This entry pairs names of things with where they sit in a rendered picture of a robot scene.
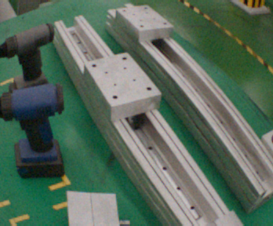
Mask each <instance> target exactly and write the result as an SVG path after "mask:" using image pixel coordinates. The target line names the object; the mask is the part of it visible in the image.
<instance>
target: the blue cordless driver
mask: <svg viewBox="0 0 273 226"><path fill-rule="evenodd" d="M62 111H64V91H63V87H62V86H60V83H59V82H58V83H56V86H53V84H52V83H50V84H44V85H40V86H32V87H27V88H21V89H16V90H13V93H11V92H7V93H2V96H1V97H0V118H3V119H4V121H5V122H9V121H12V120H13V118H16V121H18V120H19V124H20V127H21V129H22V130H25V132H26V136H27V138H25V139H24V138H21V139H19V142H17V143H15V145H14V150H15V160H16V169H17V172H18V174H19V175H20V177H21V178H36V177H37V178H39V177H41V178H43V177H45V178H47V177H63V176H64V174H65V172H64V163H63V159H62V157H61V153H60V146H59V142H58V140H57V139H54V138H53V132H52V128H51V125H50V123H49V116H55V112H58V115H62Z"/></svg>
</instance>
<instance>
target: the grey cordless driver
mask: <svg viewBox="0 0 273 226"><path fill-rule="evenodd" d="M54 35H55V33H54V27H53V25H52V24H51V23H47V24H41V25H39V26H37V27H33V28H30V29H28V30H26V31H23V32H20V33H17V34H15V35H14V37H13V36H12V37H10V38H7V39H6V40H5V41H4V42H3V43H2V44H1V45H0V58H3V57H4V58H6V57H7V59H10V58H13V57H15V55H17V56H18V57H17V58H18V61H19V64H21V66H22V69H23V70H22V71H23V74H22V75H19V76H17V77H15V78H14V79H13V82H11V83H10V84H9V92H11V93H13V90H16V89H21V88H27V87H32V86H40V85H44V84H50V83H49V81H48V80H47V78H46V77H45V74H44V73H43V71H42V70H41V69H42V55H41V50H40V48H39V47H41V46H45V45H47V44H48V43H50V42H52V40H53V39H54Z"/></svg>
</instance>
